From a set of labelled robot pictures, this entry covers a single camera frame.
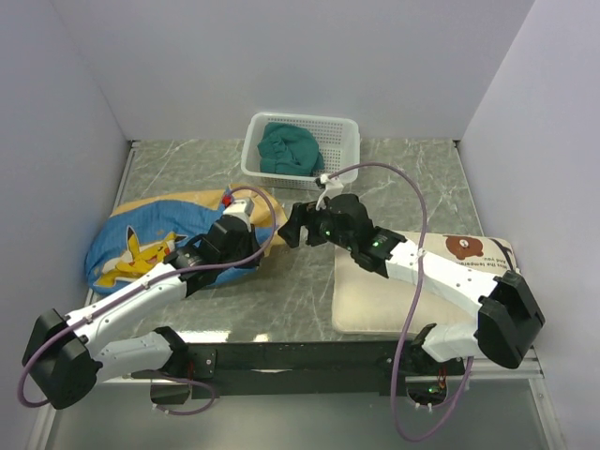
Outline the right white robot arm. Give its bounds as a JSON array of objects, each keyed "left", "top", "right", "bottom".
[{"left": 277, "top": 194, "right": 546, "bottom": 374}]

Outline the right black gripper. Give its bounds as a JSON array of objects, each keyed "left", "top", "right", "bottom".
[{"left": 277, "top": 201, "right": 356, "bottom": 251}]

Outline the aluminium frame rail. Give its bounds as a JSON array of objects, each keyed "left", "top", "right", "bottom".
[{"left": 470, "top": 358, "right": 544, "bottom": 380}]

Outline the green cloth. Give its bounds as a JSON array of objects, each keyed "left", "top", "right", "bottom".
[{"left": 257, "top": 122, "right": 324, "bottom": 176}]

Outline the blue yellow Pikachu pillowcase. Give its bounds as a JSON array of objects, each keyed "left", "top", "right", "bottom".
[{"left": 84, "top": 183, "right": 290, "bottom": 295}]

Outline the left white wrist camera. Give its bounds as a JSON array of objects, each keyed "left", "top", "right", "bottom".
[{"left": 222, "top": 195, "right": 254, "bottom": 231}]

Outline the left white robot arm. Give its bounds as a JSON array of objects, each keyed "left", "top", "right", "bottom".
[{"left": 22, "top": 212, "right": 263, "bottom": 410}]

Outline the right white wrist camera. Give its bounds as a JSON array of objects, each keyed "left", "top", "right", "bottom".
[{"left": 315, "top": 173, "right": 344, "bottom": 210}]

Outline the black base bar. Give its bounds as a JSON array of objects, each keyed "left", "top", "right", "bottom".
[{"left": 130, "top": 339, "right": 451, "bottom": 407}]

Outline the white plastic basket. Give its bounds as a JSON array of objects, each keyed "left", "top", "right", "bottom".
[{"left": 241, "top": 112, "right": 361, "bottom": 189}]

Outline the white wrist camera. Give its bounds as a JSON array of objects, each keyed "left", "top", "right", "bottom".
[
  {"left": 222, "top": 195, "right": 254, "bottom": 231},
  {"left": 315, "top": 173, "right": 344, "bottom": 210}
]

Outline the cream pillow with bear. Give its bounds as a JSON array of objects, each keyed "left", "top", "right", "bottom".
[{"left": 332, "top": 232, "right": 518, "bottom": 336}]

